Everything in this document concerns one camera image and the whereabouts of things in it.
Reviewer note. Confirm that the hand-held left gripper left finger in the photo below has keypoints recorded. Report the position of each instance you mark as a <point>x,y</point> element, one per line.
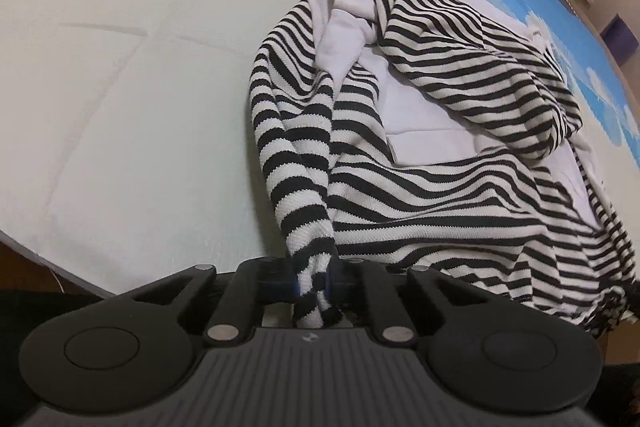
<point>280,282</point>

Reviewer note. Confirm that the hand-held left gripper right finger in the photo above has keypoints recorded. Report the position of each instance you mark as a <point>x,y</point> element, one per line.
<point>345,282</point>

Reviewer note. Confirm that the striped white hooded top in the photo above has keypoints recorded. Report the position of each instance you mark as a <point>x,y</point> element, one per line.
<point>425,217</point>

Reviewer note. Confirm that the blue printed bedsheet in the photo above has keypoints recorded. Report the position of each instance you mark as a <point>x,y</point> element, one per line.
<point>125,107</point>

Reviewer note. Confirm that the purple box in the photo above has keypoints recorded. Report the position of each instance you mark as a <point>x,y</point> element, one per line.
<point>622,38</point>

